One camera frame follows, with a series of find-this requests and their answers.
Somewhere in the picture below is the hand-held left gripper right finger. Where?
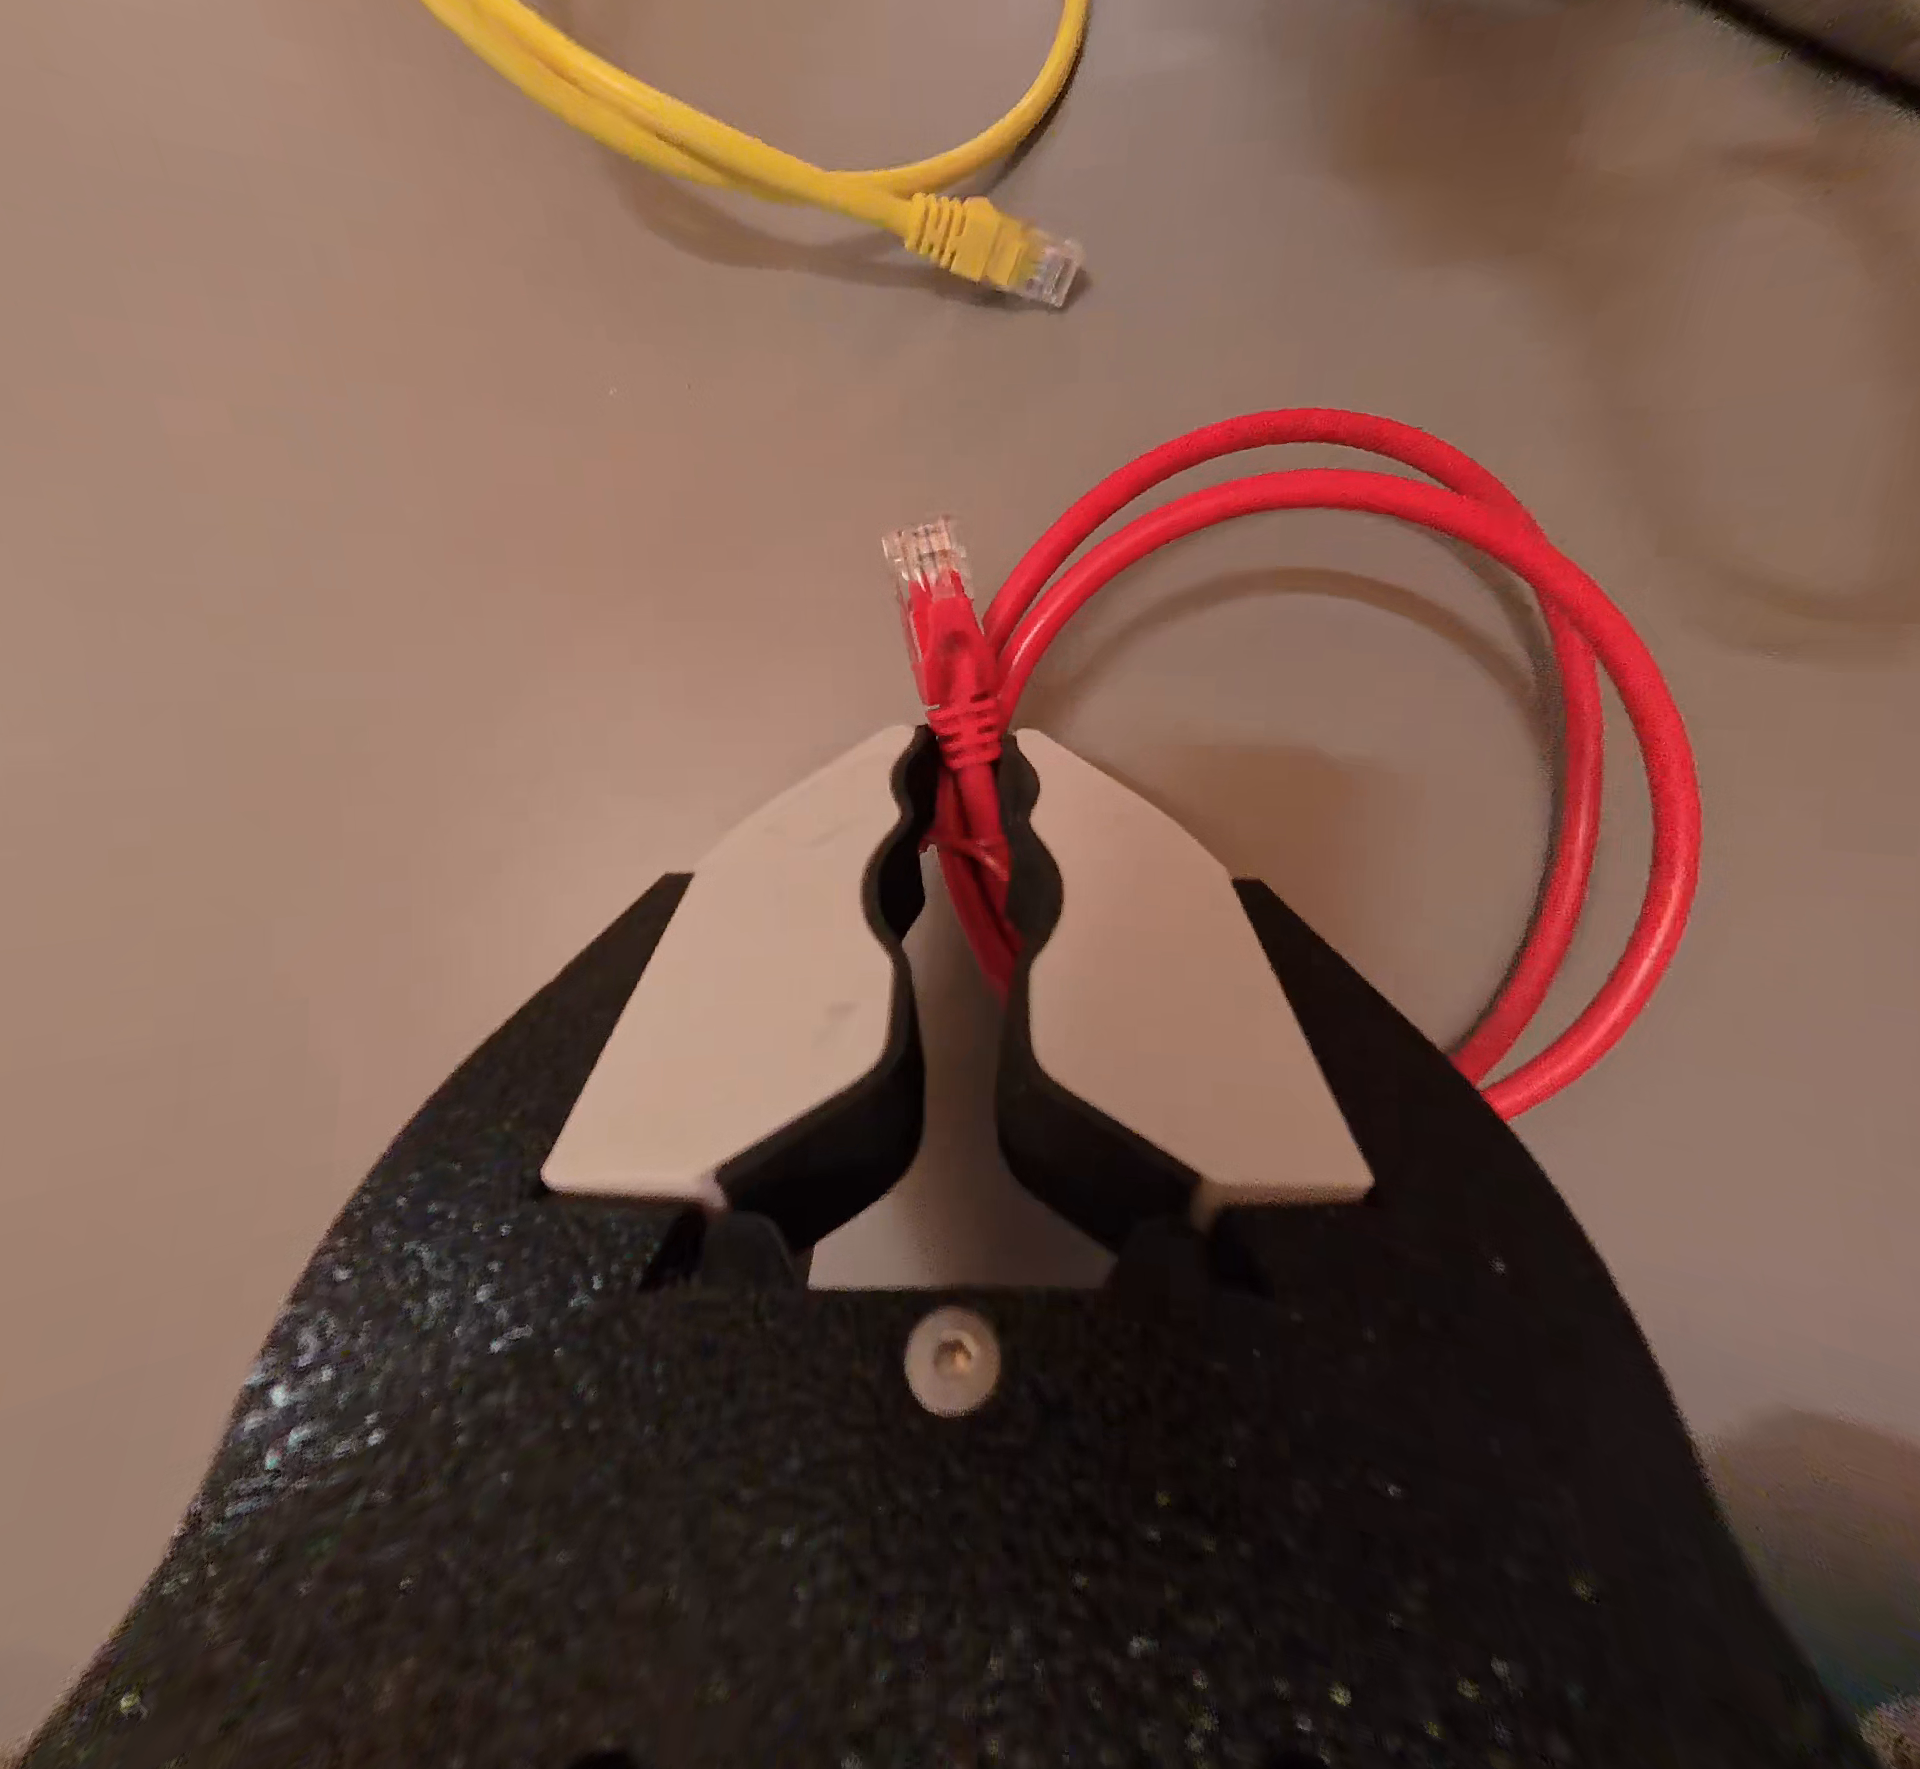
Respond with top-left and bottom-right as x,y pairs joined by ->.
990,731 -> 1374,1249

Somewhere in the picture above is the red cable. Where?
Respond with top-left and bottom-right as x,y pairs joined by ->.
879,410 -> 1700,1118

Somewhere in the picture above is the yellow cable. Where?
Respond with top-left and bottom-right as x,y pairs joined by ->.
299,0 -> 1093,306

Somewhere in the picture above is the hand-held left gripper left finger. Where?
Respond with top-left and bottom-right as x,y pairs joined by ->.
543,723 -> 934,1249

